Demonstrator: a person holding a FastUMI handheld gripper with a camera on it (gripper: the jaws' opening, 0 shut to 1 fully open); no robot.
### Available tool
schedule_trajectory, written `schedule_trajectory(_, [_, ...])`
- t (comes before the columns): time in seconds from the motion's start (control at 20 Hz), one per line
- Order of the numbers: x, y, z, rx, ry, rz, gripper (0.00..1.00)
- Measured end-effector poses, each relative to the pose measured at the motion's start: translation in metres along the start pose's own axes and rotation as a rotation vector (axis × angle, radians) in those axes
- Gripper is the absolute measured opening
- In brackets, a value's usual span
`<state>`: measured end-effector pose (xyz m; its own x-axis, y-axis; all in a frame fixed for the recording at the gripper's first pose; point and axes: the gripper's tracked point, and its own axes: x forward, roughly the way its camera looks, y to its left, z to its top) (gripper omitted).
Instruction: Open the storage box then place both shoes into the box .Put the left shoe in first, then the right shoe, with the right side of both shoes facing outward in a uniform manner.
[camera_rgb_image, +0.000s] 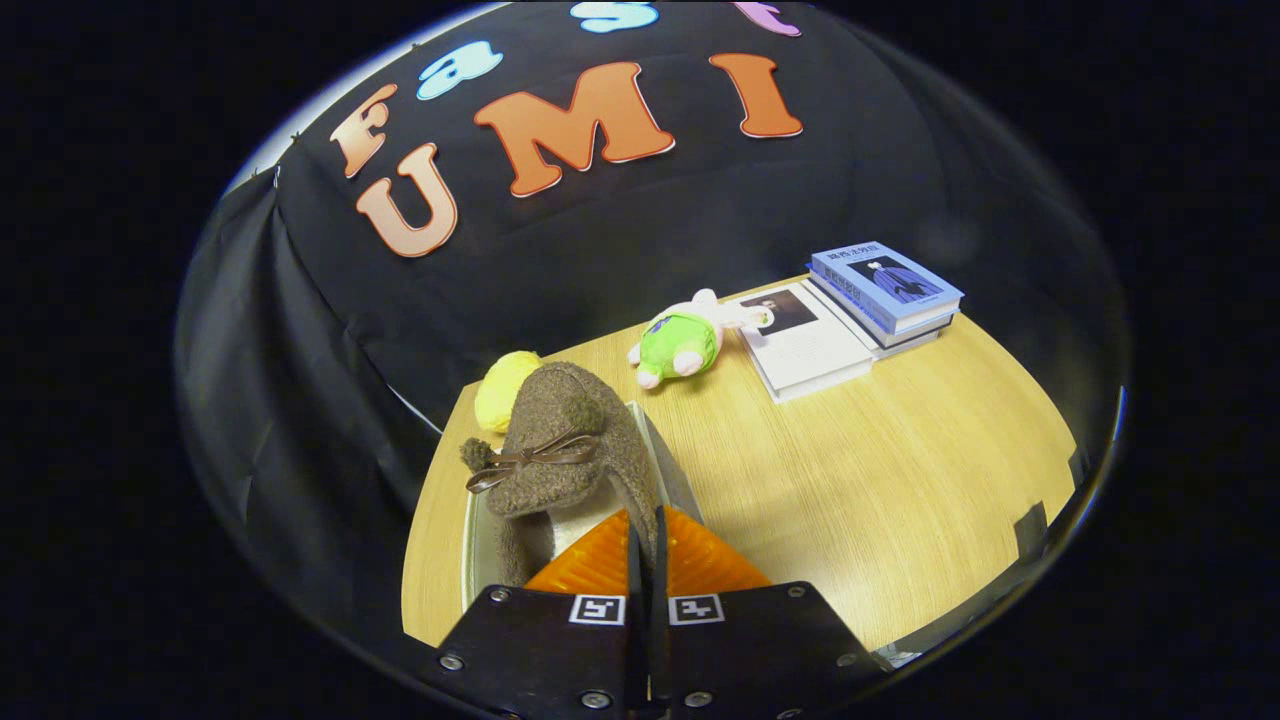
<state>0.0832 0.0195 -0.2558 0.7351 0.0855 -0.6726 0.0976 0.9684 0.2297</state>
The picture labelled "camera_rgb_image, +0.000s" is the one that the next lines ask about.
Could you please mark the brown fuzzy shoe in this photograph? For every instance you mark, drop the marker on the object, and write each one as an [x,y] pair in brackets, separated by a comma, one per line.
[560,420]

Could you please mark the yellow plush ball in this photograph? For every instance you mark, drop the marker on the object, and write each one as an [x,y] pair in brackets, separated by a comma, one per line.
[500,395]

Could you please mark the white book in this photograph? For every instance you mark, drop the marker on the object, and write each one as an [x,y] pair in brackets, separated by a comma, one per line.
[810,350]

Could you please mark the blue book with portrait cover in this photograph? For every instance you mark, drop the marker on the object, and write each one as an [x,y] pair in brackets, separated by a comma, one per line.
[880,280]

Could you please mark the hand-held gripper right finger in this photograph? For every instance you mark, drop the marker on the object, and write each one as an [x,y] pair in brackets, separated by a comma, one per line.
[740,650]

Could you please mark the beige fabric storage box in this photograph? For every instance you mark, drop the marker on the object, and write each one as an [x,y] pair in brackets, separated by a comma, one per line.
[672,475]

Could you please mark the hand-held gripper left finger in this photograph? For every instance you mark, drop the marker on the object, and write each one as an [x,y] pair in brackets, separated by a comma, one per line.
[550,650]

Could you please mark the green plush toy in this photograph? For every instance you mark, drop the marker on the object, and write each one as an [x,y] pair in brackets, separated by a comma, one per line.
[680,342]

